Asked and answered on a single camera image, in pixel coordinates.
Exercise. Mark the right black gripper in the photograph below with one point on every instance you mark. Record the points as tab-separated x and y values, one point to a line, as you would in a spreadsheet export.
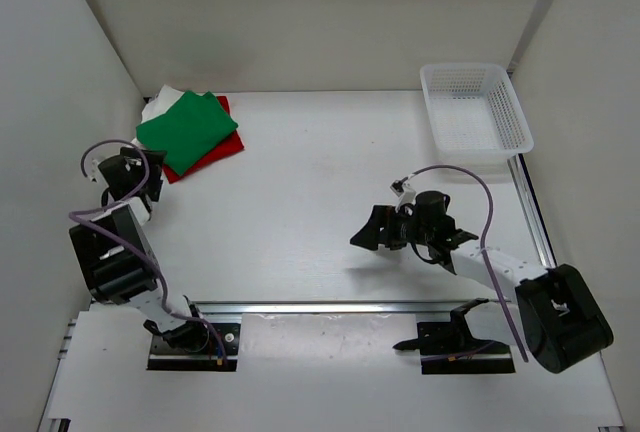
373	235

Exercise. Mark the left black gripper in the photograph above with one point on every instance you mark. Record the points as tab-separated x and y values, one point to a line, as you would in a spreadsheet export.
156	159

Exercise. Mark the green t shirt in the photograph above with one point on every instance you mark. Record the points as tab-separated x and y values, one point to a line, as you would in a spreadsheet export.
192	127

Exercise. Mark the white t shirt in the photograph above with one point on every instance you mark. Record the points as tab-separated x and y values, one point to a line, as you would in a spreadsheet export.
161	103

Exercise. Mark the red t shirt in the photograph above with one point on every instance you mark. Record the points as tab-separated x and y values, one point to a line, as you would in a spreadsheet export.
227	148

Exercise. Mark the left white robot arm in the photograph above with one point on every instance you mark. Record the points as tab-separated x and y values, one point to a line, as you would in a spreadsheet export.
115	258

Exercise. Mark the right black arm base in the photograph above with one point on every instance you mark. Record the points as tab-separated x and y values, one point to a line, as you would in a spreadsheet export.
450	348

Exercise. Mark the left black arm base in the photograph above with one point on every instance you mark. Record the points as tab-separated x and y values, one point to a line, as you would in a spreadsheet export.
192	348

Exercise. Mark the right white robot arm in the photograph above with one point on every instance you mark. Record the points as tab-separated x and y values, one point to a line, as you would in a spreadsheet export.
549	310

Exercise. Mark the white plastic basket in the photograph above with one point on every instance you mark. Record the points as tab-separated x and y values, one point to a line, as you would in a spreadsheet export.
474	114

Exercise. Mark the aluminium table rail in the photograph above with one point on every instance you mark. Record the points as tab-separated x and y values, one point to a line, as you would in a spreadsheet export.
315	307

